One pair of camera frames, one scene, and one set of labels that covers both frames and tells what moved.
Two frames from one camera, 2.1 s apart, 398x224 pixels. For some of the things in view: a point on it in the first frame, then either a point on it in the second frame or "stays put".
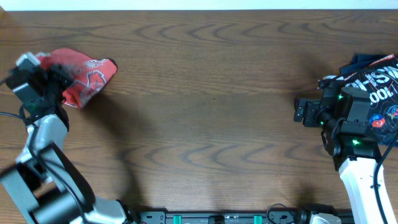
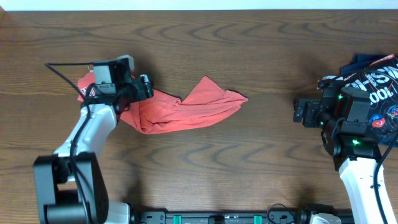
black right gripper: x=312 y=106 stays put
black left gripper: x=58 y=71 → x=142 y=88
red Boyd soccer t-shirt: x=92 y=74 → x=162 y=111
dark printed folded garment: x=379 y=74 stays put
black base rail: x=223 y=218 stays put
